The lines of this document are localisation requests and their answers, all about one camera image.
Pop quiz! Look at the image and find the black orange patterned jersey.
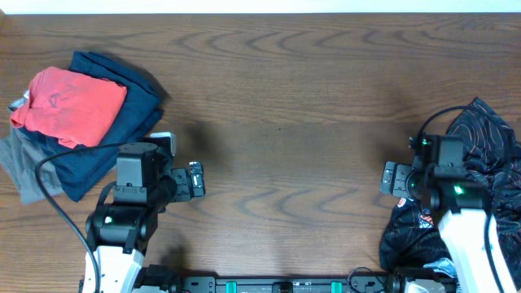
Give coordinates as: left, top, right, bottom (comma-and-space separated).
379, 98, 520, 290

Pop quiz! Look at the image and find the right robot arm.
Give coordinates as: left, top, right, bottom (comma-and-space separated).
380, 133, 516, 292

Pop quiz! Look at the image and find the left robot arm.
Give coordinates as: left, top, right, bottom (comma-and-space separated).
79, 138, 206, 292

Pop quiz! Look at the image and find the navy folded garment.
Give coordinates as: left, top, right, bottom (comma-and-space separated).
17, 51, 162, 202

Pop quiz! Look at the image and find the orange folded shirt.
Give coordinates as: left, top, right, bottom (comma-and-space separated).
11, 67, 127, 148

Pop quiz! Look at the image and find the grey folded garment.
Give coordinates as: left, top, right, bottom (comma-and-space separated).
1, 126, 47, 205

